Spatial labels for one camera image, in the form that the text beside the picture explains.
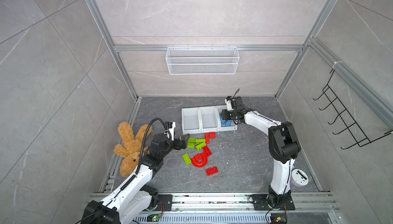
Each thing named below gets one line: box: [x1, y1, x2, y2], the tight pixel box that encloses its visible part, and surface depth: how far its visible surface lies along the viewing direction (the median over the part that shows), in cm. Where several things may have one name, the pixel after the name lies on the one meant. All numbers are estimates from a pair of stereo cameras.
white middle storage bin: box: [198, 105, 220, 134], surface depth 106 cm
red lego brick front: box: [205, 166, 219, 177], surface depth 85 cm
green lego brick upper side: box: [194, 138, 206, 146], surface depth 95 cm
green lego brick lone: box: [182, 152, 192, 166], surface depth 88 cm
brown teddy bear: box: [113, 122, 154, 177], surface depth 87 cm
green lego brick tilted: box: [195, 141, 207, 152], surface depth 92 cm
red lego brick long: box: [204, 132, 210, 145], surface depth 96 cm
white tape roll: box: [290, 168, 310, 188], surface depth 80 cm
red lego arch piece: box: [190, 152, 208, 168], surface depth 87 cm
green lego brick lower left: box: [186, 142, 195, 149], surface depth 95 cm
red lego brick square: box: [208, 131, 217, 140], surface depth 99 cm
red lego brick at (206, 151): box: [202, 145, 212, 158], surface depth 91 cm
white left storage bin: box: [181, 107, 202, 135], surface depth 103 cm
